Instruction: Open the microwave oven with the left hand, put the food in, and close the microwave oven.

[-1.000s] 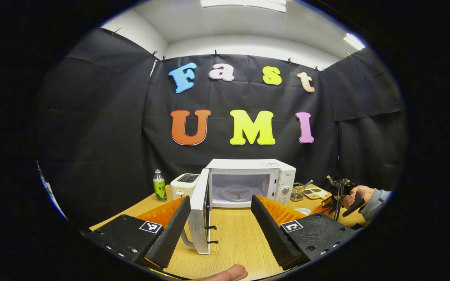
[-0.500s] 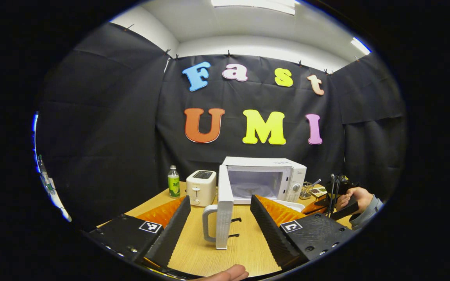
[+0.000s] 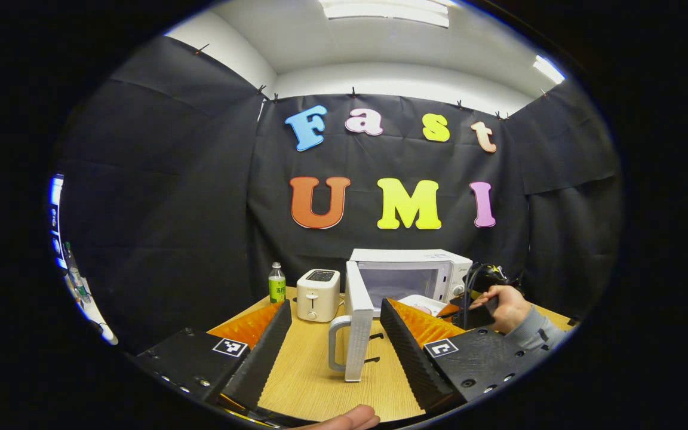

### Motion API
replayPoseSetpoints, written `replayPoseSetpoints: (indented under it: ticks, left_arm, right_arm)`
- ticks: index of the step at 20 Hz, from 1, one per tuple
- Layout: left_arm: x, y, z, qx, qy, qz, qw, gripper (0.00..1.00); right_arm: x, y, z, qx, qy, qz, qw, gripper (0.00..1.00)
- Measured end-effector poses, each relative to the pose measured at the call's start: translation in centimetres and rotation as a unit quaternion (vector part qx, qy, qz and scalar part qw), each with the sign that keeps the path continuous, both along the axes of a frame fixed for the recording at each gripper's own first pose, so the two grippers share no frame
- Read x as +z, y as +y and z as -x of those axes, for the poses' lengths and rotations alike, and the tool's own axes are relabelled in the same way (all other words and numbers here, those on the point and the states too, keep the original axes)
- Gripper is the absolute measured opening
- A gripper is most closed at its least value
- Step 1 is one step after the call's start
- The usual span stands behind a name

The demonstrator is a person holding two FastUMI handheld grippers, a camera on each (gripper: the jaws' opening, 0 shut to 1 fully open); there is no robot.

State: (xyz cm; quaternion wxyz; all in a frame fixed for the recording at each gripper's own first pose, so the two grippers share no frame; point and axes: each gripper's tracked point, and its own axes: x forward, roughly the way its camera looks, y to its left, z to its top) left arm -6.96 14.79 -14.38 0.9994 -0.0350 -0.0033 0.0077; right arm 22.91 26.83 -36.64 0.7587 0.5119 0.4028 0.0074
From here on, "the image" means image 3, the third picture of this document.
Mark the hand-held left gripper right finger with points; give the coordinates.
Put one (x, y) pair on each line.
(412, 358)

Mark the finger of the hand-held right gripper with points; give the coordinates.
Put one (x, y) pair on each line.
(448, 310)

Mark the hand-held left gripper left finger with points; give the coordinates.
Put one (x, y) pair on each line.
(266, 358)

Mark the white square plate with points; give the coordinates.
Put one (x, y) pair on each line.
(418, 301)

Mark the white microwave oven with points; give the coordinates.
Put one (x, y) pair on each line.
(404, 257)

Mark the green label drink bottle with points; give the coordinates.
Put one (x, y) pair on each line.
(276, 286)

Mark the white toaster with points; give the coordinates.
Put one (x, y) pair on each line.
(317, 298)

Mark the black backdrop cloth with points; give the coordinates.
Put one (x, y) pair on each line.
(380, 161)

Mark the white side desk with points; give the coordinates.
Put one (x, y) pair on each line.
(90, 310)

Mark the ceiling light panel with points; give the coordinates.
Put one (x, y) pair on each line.
(386, 11)
(548, 69)

